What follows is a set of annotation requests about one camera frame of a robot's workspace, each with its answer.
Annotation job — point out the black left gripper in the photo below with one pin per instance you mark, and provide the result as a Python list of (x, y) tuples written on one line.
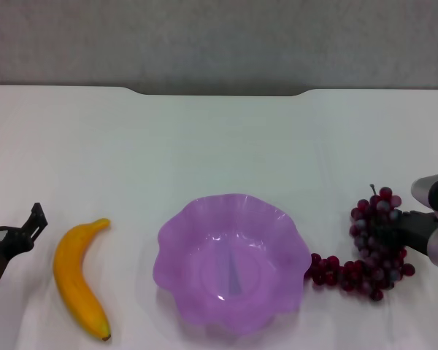
[(3, 244)]

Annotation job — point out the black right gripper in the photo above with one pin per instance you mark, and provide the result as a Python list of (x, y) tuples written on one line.
[(418, 228)]

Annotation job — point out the dark red grape bunch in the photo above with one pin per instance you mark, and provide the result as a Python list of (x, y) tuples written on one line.
[(365, 270)]

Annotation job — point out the yellow banana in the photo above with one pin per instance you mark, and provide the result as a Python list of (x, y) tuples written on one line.
[(73, 262)]

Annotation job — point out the purple translucent scalloped bowl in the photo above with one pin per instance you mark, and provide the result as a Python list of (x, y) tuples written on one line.
[(200, 255)]

